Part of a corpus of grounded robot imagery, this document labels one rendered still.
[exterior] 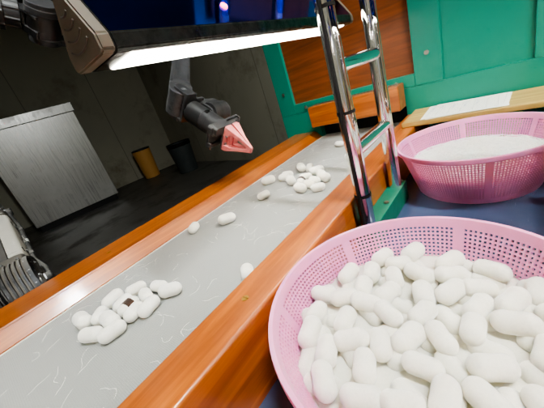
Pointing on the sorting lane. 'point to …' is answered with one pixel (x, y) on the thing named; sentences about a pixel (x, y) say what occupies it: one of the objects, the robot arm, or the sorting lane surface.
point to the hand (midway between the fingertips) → (248, 149)
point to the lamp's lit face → (209, 48)
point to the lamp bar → (172, 24)
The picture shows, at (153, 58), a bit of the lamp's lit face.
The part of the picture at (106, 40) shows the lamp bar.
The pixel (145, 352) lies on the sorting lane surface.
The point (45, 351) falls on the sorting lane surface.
